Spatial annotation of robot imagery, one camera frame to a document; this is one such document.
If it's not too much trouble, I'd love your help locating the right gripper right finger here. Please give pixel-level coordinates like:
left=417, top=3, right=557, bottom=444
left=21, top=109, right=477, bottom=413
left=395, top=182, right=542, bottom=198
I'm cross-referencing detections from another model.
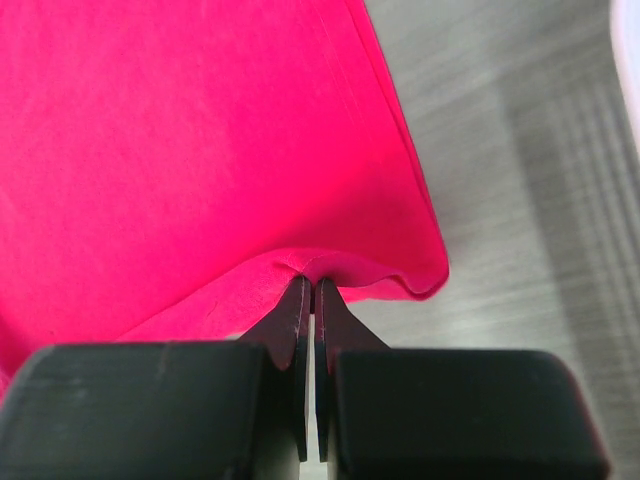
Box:
left=314, top=280, right=611, bottom=479

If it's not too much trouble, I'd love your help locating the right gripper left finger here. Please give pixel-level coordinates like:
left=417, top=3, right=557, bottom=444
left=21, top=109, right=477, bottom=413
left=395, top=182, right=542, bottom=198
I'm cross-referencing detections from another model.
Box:
left=1, top=276, right=312, bottom=479

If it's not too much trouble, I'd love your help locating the magenta t shirt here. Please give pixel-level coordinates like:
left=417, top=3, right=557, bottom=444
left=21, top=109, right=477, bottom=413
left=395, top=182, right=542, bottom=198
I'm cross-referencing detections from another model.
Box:
left=1, top=1, right=449, bottom=377

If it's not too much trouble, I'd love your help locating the white plastic laundry basket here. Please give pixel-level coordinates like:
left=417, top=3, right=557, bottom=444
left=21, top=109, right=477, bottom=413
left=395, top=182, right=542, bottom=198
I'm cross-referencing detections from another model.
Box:
left=611, top=0, right=640, bottom=113

